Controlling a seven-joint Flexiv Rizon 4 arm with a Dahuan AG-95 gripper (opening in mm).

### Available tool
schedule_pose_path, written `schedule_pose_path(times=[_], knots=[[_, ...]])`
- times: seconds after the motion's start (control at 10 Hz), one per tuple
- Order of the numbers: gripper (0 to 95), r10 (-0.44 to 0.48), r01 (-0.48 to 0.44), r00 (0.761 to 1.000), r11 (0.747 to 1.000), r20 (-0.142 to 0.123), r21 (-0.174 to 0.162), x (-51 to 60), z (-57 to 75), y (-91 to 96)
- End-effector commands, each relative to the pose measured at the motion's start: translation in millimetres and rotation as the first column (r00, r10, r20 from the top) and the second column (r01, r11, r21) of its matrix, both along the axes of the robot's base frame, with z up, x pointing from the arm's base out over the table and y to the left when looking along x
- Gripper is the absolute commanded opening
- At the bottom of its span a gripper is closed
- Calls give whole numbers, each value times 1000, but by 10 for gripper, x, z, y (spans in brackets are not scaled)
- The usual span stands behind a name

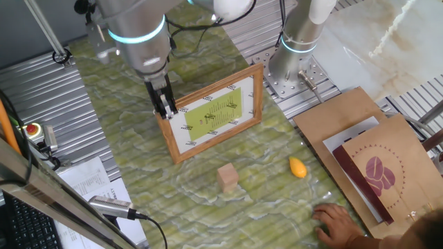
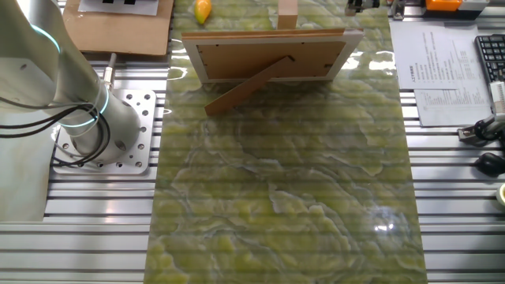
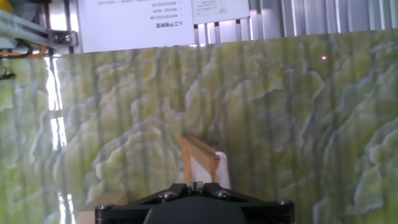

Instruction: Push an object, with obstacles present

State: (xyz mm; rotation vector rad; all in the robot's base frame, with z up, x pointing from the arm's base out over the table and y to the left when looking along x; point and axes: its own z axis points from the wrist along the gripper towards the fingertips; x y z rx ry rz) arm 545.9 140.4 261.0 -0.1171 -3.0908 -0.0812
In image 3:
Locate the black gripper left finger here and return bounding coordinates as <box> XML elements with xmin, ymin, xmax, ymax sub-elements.
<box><xmin>95</xmin><ymin>182</ymin><xmax>196</xmax><ymax>224</ymax></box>

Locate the white paper with text list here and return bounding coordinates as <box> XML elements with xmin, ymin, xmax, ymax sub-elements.
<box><xmin>77</xmin><ymin>0</ymin><xmax>196</xmax><ymax>54</ymax></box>

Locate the wooden picture frame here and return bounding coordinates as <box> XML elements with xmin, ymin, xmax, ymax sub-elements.
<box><xmin>180</xmin><ymin>134</ymin><xmax>231</xmax><ymax>190</ymax></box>

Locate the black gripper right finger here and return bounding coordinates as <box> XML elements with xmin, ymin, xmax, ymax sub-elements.
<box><xmin>195</xmin><ymin>182</ymin><xmax>295</xmax><ymax>224</ymax></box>

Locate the green marble pattern mat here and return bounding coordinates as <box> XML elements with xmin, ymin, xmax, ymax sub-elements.
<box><xmin>0</xmin><ymin>29</ymin><xmax>398</xmax><ymax>224</ymax></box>

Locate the orange cable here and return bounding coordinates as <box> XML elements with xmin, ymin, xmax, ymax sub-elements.
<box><xmin>0</xmin><ymin>45</ymin><xmax>48</xmax><ymax>59</ymax></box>

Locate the light wooden cube block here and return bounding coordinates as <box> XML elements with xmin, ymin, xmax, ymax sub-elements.
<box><xmin>77</xmin><ymin>190</ymin><xmax>130</xmax><ymax>224</ymax></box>

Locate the grey metal corner bracket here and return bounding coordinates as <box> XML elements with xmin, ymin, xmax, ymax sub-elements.
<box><xmin>48</xmin><ymin>29</ymin><xmax>78</xmax><ymax>47</ymax></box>

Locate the silver aluminium frame beam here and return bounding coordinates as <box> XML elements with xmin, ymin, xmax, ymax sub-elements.
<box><xmin>0</xmin><ymin>9</ymin><xmax>78</xmax><ymax>49</ymax></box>

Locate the white paper with printed table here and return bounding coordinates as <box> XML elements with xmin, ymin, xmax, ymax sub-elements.
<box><xmin>191</xmin><ymin>0</ymin><xmax>251</xmax><ymax>26</ymax></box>

